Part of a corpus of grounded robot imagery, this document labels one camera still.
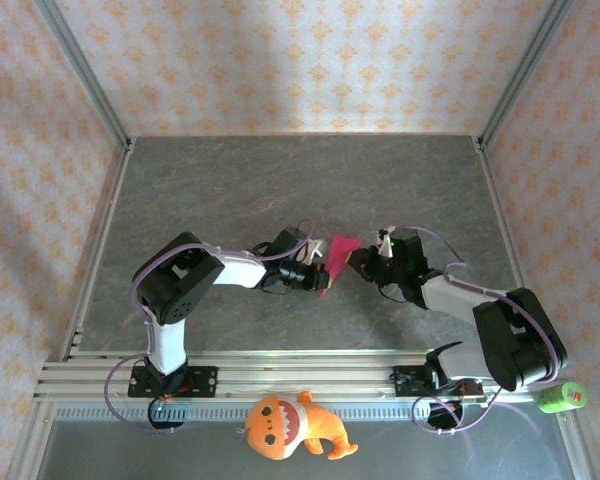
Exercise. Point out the pink cloth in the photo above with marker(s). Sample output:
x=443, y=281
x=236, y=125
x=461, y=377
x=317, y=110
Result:
x=337, y=257

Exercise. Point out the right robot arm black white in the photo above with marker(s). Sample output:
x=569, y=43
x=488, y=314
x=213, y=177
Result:
x=520, y=340

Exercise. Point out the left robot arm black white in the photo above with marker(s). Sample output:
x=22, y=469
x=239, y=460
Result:
x=180, y=285

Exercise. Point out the orange shark plush toy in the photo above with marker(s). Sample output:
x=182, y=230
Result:
x=280, y=425

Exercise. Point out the green cylindrical can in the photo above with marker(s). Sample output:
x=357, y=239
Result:
x=560, y=398

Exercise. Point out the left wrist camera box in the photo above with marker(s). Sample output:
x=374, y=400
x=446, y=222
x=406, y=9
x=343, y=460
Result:
x=315, y=250

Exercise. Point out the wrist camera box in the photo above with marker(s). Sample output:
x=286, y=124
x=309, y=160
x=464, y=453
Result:
x=386, y=242
x=315, y=250

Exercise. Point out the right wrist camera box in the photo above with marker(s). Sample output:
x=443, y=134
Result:
x=386, y=242

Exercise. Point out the aluminium mounting rail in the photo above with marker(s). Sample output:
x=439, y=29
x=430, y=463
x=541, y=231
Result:
x=305, y=375

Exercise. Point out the right aluminium table side rail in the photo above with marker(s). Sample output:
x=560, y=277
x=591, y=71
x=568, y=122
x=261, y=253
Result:
x=502, y=220

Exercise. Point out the aluminium table side rail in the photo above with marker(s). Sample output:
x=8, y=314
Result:
x=108, y=220
x=502, y=220

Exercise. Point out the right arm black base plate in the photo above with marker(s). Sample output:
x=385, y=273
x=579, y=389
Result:
x=405, y=382

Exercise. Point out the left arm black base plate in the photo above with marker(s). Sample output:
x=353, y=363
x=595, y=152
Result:
x=205, y=381

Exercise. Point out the left aluminium table side rail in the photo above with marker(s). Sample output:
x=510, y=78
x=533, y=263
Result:
x=108, y=220

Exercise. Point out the right aluminium frame post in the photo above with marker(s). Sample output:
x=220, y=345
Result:
x=520, y=75

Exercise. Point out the aluminium frame post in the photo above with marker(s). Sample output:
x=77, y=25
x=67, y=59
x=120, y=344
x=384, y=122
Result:
x=520, y=75
x=87, y=75

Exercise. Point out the left aluminium frame post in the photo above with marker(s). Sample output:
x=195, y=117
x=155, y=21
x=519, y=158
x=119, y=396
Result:
x=87, y=75

